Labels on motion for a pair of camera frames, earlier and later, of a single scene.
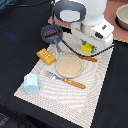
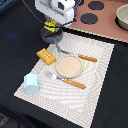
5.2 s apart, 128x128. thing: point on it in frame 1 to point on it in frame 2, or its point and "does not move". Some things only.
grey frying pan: x=53 y=38 does not move
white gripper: x=99 y=35 to x=61 y=11
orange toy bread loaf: x=46 y=57 does not move
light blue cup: x=31 y=85 does not move
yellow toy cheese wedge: x=87 y=47 to x=50 y=23
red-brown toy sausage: x=51 y=33 does not move
